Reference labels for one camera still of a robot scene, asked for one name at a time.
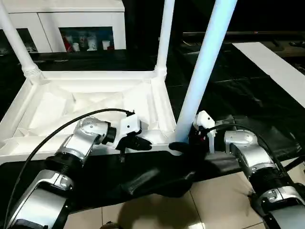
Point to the white plastic table top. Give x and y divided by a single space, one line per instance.
95 100

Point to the white plastic table leg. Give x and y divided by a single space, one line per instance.
164 31
16 43
202 59

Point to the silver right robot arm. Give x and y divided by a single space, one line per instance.
252 155

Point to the black table mat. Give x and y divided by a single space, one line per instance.
250 95

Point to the black robot foot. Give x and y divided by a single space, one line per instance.
110 225

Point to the white flat board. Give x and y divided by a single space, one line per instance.
271 71

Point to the white mug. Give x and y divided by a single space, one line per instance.
106 44

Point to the black tripod leg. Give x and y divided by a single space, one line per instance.
294 164

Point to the white patterned figure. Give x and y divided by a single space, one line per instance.
91 44

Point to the small white cup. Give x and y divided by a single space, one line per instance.
75 47

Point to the red white bottle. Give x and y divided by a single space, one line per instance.
68 44

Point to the long black pole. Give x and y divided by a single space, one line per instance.
262 33

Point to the black flat gadget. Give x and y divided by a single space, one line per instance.
296 43

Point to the black fabric covered furniture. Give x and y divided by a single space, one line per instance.
262 12

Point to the white glass-door cabinet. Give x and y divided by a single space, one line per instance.
47 19

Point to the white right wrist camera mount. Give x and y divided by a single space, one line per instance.
206 119

